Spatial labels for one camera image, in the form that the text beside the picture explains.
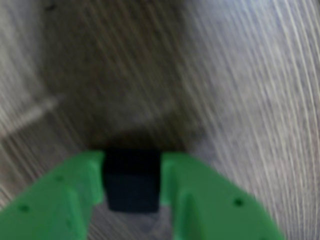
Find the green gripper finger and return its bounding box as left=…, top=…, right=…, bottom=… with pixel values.
left=0, top=149, right=105, bottom=240
left=160, top=150, right=286, bottom=240

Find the black cube stone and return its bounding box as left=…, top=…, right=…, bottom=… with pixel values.
left=101, top=148, right=163, bottom=214

